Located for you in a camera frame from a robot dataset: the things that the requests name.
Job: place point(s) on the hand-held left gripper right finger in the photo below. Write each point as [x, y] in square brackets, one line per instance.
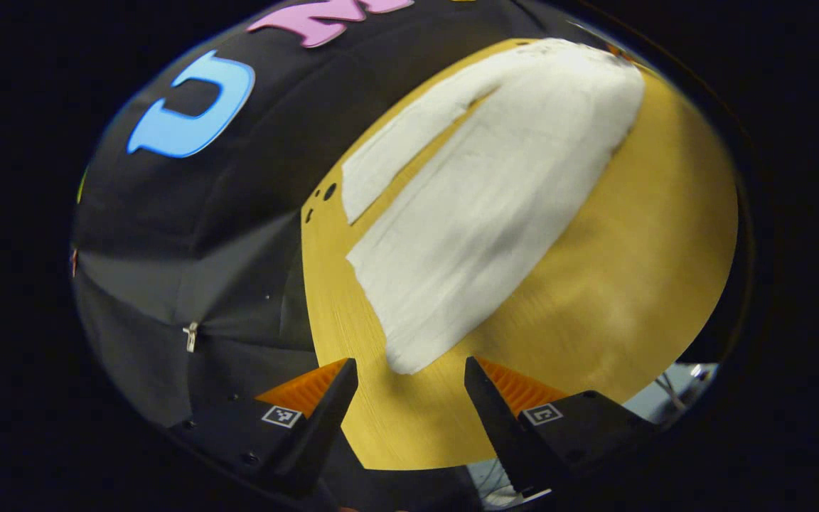
[498, 434]

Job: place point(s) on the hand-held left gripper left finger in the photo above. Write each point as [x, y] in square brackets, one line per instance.
[324, 434]

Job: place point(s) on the white jeans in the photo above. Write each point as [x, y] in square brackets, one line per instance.
[495, 213]

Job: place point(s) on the small white clip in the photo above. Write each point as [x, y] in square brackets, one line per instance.
[190, 336]

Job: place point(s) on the small red clip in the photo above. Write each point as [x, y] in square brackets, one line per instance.
[74, 262]

